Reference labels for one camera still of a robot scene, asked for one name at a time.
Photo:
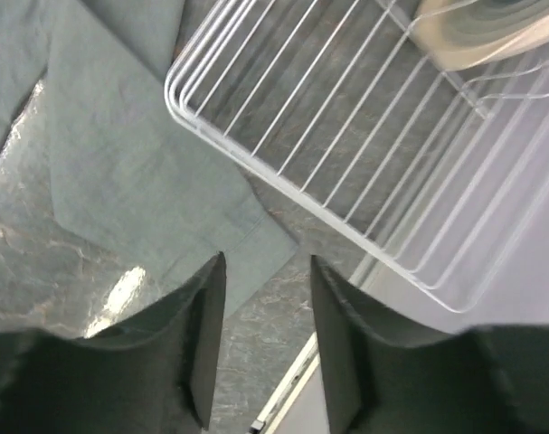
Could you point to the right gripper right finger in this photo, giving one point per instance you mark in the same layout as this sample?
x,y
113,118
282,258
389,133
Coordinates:
x,y
385,373

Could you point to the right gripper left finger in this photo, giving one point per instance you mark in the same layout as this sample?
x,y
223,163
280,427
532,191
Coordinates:
x,y
153,372

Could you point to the grey button shirt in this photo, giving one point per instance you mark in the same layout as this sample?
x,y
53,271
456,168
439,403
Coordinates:
x,y
124,175

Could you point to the beige bowl blue centre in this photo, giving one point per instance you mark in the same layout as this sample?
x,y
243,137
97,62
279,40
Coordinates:
x,y
459,35

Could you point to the aluminium frame rail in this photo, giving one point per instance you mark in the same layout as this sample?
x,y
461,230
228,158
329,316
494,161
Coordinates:
x,y
288,389

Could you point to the white wire basket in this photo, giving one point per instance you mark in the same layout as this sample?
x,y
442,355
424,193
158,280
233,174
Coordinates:
x,y
441,177

